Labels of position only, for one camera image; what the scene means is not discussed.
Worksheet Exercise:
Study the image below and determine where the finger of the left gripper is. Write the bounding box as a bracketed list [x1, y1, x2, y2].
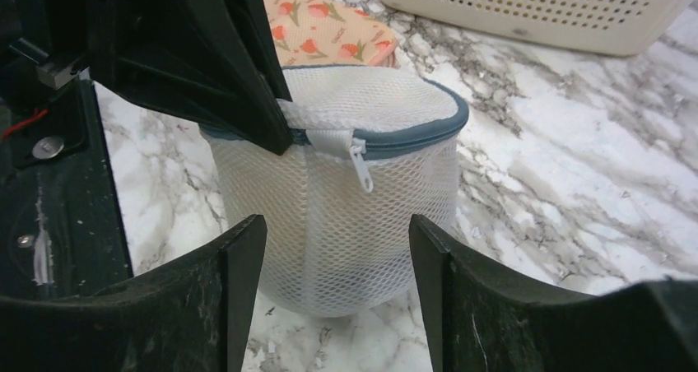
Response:
[86, 0, 292, 155]

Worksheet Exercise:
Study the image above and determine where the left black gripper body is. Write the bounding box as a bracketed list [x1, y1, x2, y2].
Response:
[1, 0, 93, 103]

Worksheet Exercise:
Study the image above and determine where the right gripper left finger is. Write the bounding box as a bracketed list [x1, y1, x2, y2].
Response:
[1, 215, 267, 371]

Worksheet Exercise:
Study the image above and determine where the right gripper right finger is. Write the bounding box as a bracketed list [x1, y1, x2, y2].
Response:
[409, 215, 697, 371]

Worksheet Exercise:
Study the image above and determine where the white mesh cylindrical laundry bag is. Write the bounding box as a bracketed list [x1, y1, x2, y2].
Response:
[201, 65, 469, 318]

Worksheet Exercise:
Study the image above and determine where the floral peach mesh laundry bag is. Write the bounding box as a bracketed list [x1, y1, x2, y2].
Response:
[263, 0, 398, 67]

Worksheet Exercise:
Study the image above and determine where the cream perforated laundry basket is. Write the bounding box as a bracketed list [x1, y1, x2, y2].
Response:
[380, 0, 694, 57]

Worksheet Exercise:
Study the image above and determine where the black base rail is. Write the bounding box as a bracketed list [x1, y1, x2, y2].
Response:
[1, 80, 133, 300]

